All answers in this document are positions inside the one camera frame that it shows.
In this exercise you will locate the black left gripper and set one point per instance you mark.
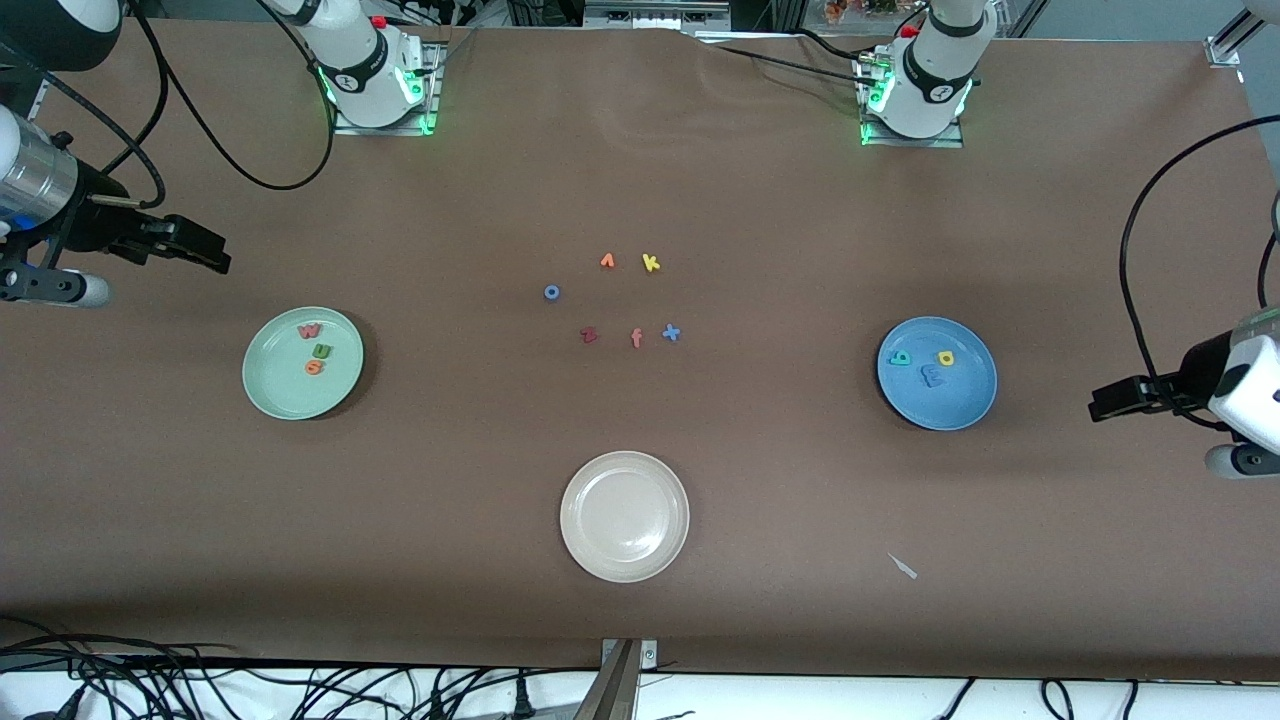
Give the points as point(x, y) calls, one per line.
point(1192, 371)

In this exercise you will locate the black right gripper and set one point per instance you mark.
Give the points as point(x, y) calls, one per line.
point(100, 218)

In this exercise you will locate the pink foam letter w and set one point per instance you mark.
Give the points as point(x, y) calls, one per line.
point(309, 331)

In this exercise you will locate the blue foam letter m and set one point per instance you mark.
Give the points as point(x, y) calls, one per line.
point(934, 377)

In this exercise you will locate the teal foam letter p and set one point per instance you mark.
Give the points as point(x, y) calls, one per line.
point(900, 357)

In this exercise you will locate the blue plate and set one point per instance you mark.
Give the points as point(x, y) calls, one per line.
point(960, 400)

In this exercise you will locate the green plate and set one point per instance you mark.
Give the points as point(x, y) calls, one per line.
point(290, 390)

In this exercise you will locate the white paper scrap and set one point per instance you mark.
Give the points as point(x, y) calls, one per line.
point(903, 566)

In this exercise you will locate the yellow foam letter k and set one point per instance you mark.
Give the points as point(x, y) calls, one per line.
point(651, 262)

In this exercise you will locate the brown table mat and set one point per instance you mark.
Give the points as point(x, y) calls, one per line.
point(640, 150)

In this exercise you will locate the blue foam letter x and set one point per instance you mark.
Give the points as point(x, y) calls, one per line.
point(671, 332)

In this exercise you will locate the colourful small items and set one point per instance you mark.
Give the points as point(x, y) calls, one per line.
point(860, 8)

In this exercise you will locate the beige plate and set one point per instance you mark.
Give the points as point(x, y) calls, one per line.
point(625, 516)

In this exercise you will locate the grey metal box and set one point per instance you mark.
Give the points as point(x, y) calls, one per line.
point(655, 15)

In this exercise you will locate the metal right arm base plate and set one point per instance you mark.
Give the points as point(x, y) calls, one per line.
point(345, 129)

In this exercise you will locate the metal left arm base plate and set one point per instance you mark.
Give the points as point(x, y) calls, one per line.
point(950, 142)

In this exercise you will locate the aluminium frame corner bracket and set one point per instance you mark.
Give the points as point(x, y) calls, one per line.
point(1225, 48)

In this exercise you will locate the aluminium frame strut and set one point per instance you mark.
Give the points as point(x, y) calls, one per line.
point(615, 690)

